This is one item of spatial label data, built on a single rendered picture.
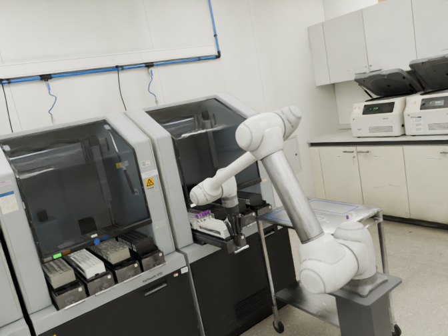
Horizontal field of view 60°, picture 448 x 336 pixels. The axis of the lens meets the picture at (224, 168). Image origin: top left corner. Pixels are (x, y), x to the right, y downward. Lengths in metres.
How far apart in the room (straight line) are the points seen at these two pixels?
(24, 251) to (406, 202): 3.38
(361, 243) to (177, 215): 1.15
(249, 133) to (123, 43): 2.19
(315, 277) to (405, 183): 2.76
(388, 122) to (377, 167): 0.49
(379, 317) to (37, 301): 1.59
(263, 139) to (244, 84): 2.62
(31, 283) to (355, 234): 1.54
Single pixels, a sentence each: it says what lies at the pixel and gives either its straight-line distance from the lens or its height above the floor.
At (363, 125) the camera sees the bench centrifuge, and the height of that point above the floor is 1.04.
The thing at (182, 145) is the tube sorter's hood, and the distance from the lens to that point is 2.36.
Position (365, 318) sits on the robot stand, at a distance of 1.81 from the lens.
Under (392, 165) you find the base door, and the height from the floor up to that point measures 0.62.
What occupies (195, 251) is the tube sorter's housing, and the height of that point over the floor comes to 0.72.
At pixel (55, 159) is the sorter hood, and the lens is 2.18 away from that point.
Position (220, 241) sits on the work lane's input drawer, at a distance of 2.24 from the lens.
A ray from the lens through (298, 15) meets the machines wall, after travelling 4.87.
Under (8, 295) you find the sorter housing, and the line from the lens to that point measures 2.18.
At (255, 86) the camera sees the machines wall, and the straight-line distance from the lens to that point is 4.23.
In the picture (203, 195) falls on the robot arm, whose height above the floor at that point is 1.13.
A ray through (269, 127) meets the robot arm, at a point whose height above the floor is 1.44.
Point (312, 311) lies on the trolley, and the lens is 2.47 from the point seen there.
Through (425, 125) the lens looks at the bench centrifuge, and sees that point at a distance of 3.94.
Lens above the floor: 1.59
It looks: 10 degrees down
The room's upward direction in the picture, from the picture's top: 11 degrees counter-clockwise
